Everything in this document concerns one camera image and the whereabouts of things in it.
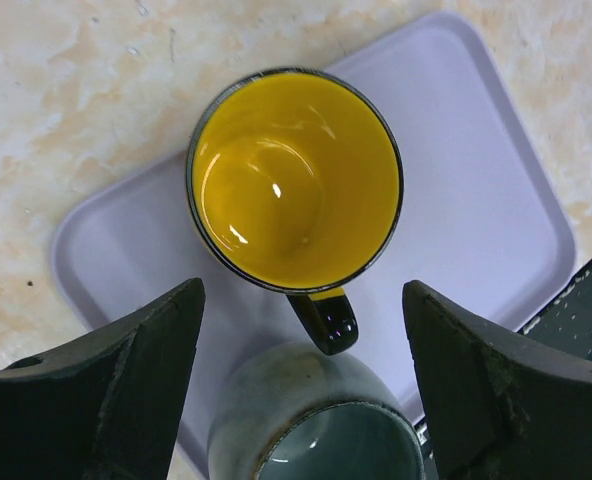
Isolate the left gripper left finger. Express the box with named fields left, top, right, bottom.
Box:
left=0, top=278, right=205, bottom=479

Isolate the grey ceramic mug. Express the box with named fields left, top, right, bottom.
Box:
left=207, top=343, right=426, bottom=479

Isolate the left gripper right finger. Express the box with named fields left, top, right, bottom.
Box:
left=402, top=280, right=592, bottom=479

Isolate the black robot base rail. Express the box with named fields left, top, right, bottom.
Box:
left=520, top=259, right=592, bottom=361

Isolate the yellow transparent mug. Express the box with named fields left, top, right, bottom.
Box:
left=185, top=67, right=404, bottom=355

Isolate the lavender plastic tray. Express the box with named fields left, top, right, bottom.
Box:
left=51, top=12, right=576, bottom=478

